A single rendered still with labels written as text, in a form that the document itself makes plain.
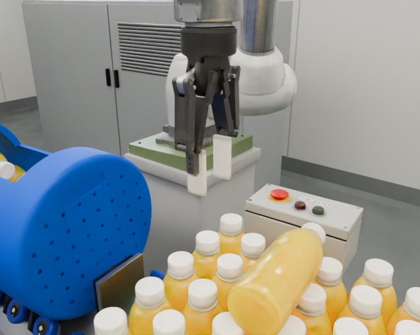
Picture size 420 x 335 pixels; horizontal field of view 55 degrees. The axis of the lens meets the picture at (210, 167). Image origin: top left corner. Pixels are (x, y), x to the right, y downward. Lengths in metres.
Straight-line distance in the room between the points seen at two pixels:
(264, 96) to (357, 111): 2.17
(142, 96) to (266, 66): 1.68
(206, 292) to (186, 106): 0.25
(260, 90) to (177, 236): 0.52
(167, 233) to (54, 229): 0.72
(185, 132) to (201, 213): 0.68
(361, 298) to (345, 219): 0.21
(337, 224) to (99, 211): 0.40
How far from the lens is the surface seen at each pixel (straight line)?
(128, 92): 2.87
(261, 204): 0.78
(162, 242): 1.37
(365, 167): 3.44
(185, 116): 0.52
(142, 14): 2.67
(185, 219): 1.24
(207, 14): 0.52
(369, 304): 0.58
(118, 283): 0.71
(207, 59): 0.54
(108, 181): 0.69
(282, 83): 1.23
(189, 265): 0.61
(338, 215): 0.77
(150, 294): 0.56
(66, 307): 0.73
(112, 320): 0.54
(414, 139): 3.28
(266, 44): 1.18
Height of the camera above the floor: 1.46
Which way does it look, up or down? 23 degrees down
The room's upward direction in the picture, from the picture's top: straight up
